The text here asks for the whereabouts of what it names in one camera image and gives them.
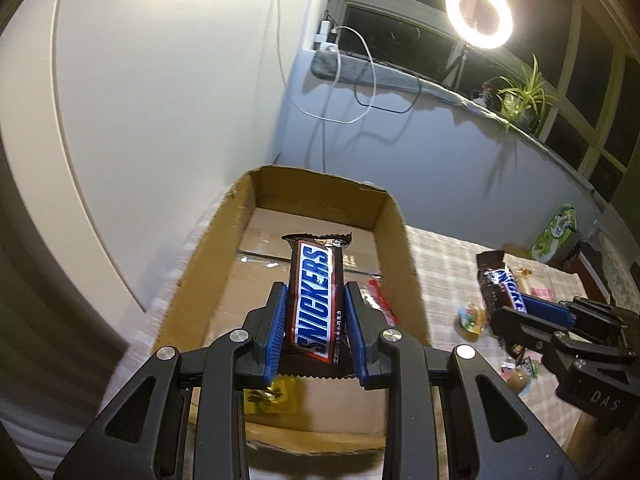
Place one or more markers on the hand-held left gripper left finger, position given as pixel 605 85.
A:
pixel 274 350

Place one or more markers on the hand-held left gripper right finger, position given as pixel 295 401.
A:
pixel 356 340

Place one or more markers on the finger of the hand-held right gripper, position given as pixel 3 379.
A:
pixel 520 330
pixel 542 308

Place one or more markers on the clear bread packet pink label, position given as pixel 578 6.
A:
pixel 542 285

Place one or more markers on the green pink small snack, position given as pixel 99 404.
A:
pixel 517 380

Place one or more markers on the brown chocolate bar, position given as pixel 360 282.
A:
pixel 495 285
pixel 312 300

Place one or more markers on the cardboard box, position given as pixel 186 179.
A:
pixel 320 200

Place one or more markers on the yellow snack packet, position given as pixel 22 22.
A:
pixel 280 395

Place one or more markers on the red snack packet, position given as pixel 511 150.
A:
pixel 382 300

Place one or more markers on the yellow jelly cup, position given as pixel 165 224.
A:
pixel 472 320

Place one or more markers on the wooden furniture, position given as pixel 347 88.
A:
pixel 592 270

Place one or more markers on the green white packet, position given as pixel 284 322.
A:
pixel 557 232

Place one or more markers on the checked tablecloth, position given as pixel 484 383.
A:
pixel 445 280

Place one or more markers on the potted green plant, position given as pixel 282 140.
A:
pixel 522 97

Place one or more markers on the grey stone windowsill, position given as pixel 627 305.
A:
pixel 350 67

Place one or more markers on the white charger plug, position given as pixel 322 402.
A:
pixel 326 37

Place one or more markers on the window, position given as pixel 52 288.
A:
pixel 400 35

